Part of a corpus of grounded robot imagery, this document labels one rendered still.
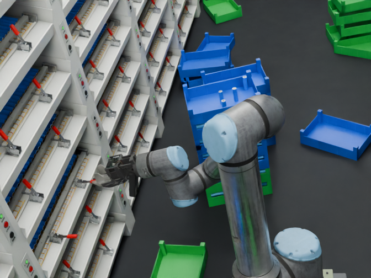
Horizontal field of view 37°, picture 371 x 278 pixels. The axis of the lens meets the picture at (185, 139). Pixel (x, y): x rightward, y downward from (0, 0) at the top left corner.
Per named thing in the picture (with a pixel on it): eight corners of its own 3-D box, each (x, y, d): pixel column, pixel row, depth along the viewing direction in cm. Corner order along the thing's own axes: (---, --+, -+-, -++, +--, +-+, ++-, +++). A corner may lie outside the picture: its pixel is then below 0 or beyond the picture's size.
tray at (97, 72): (131, 35, 268) (132, 9, 259) (94, 110, 222) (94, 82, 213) (89, 27, 269) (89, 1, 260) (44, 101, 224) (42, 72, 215)
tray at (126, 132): (148, 101, 292) (150, 80, 283) (119, 182, 247) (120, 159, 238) (111, 94, 293) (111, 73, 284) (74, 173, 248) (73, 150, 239)
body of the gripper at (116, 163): (107, 156, 204) (136, 149, 200) (118, 172, 209) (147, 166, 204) (102, 170, 198) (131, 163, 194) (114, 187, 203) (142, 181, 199)
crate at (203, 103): (252, 84, 245) (250, 69, 241) (262, 110, 229) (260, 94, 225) (185, 99, 246) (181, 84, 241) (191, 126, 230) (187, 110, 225)
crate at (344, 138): (375, 136, 276) (375, 123, 271) (356, 161, 265) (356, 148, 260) (319, 121, 294) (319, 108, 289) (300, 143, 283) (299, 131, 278)
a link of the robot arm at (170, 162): (185, 176, 191) (175, 150, 188) (153, 183, 195) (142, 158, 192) (192, 164, 199) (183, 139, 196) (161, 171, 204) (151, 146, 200)
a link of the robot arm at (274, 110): (283, 74, 151) (211, 155, 212) (248, 92, 146) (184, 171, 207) (308, 108, 149) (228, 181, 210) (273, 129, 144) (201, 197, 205)
